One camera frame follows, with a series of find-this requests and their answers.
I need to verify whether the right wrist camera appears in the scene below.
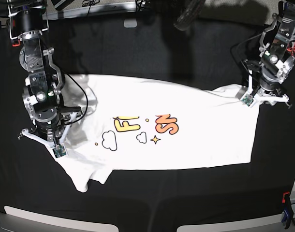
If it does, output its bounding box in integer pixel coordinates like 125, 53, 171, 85
53, 144, 67, 158

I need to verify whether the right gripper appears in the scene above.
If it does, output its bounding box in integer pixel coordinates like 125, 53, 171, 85
32, 108, 75, 140

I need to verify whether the black table cloth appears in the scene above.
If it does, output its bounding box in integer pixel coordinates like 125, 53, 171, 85
0, 15, 295, 232

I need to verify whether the dark box top left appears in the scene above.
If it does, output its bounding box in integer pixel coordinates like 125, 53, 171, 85
51, 0, 74, 11

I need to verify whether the white t-shirt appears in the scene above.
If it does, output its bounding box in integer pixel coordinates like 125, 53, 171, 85
56, 74, 259, 192

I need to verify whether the black cable on floor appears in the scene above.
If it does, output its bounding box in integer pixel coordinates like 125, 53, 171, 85
81, 0, 100, 17

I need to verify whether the red clamp top left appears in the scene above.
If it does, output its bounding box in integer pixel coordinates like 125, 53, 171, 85
11, 39, 20, 47

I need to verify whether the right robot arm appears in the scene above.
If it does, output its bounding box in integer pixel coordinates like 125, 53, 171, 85
6, 0, 71, 142

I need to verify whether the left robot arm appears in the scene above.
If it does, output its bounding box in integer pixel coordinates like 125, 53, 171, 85
243, 0, 295, 98

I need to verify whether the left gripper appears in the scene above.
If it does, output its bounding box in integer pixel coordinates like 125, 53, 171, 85
256, 67, 287, 97

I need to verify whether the blue red clamp bottom right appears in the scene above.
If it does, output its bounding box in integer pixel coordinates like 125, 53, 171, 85
281, 192, 292, 229

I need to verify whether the black red cable bundle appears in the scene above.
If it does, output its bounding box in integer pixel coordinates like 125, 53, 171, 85
173, 0, 206, 31

